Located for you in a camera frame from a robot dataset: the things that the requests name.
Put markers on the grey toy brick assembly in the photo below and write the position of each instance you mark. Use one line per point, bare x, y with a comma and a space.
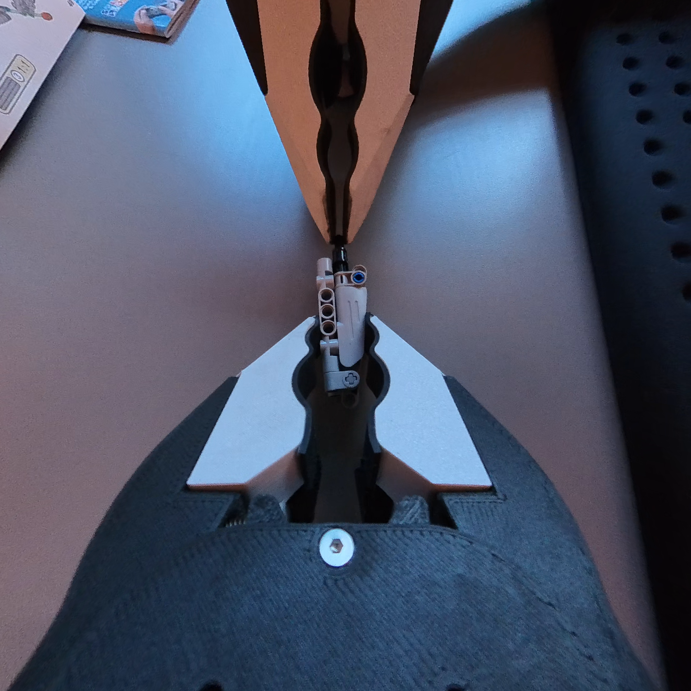
348, 324

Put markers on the grey desk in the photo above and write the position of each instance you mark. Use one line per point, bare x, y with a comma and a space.
135, 243

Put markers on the white instruction booklet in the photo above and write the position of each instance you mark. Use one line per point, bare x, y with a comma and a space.
27, 65

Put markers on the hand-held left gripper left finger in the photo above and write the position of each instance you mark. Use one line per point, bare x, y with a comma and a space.
253, 421

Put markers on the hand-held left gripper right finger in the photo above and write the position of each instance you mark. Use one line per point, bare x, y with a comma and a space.
432, 421

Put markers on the black perforated tray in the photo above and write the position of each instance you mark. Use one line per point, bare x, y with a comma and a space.
631, 270

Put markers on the blue booklet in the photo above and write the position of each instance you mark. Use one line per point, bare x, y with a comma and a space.
140, 16

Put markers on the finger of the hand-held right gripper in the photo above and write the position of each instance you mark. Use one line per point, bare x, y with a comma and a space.
291, 97
386, 97

